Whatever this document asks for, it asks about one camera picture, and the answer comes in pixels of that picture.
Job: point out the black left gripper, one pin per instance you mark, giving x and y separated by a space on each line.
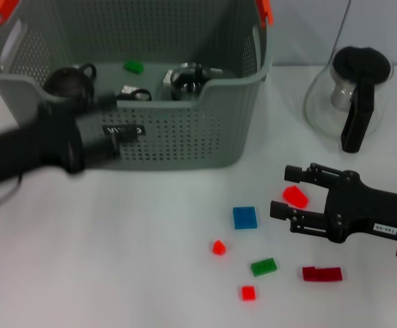
30 143

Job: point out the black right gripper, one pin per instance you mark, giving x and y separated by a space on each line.
352 208

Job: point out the white toy brick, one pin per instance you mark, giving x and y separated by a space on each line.
127 89
168 79

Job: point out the glass teacup with black sleeve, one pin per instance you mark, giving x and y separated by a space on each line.
215 72
140 95
188 85

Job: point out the green toy brick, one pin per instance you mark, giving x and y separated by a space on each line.
134 66
263 267

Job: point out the small orange-red toy brick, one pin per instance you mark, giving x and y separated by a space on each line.
218 247

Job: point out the orange-red square brick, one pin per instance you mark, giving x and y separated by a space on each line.
248 293

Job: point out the grey perforated storage bin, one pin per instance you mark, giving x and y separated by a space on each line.
201 143

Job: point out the orange-red sloped toy brick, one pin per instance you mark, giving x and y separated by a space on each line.
295 197

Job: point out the black clay teapot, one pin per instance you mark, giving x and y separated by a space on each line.
66 82

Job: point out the blue toy brick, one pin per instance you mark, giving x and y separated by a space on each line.
244 218

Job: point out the dark red toy brick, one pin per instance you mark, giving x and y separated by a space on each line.
321 274

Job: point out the orange clamp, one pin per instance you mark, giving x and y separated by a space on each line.
264 12
3 10

